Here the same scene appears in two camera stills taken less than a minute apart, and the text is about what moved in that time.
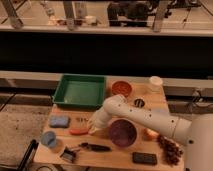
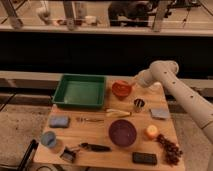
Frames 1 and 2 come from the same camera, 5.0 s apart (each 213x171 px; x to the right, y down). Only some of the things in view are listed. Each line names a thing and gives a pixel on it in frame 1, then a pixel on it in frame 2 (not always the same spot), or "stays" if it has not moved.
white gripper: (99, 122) -> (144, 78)
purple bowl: (123, 132) stays
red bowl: (121, 87) stays
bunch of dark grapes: (171, 150) stays
